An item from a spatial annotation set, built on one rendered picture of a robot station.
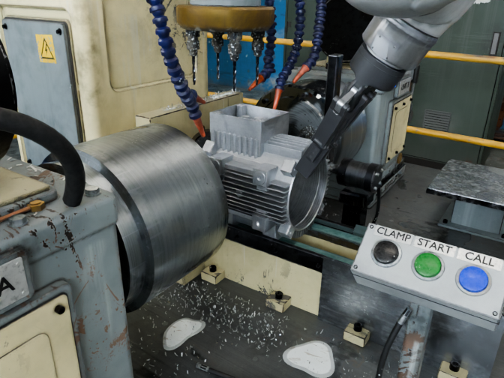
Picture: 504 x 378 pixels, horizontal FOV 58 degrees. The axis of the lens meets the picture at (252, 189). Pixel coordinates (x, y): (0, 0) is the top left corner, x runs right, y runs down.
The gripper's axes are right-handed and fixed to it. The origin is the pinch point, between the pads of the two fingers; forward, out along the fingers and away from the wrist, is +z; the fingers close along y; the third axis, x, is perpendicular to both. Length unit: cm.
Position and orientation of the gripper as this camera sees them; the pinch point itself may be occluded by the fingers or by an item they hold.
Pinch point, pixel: (313, 157)
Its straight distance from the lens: 78.0
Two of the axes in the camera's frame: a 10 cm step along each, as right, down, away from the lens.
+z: -4.3, 6.8, 5.9
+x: 7.1, 6.6, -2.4
